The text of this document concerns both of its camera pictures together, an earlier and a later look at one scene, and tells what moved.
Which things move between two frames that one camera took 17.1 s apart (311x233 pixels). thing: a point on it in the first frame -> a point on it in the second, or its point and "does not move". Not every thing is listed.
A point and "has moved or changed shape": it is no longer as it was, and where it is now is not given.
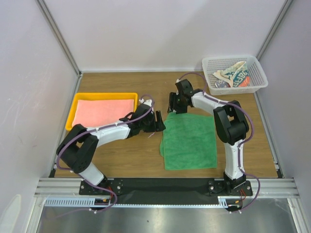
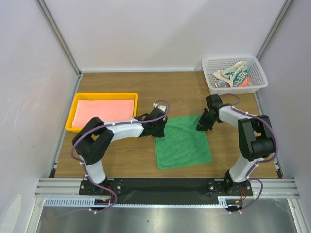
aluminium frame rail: (285, 188) does not move
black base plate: (164, 191) does not move
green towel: (189, 141) has moved or changed shape
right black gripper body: (176, 103) -> (207, 119)
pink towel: (95, 112) does not move
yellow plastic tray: (98, 96) does not move
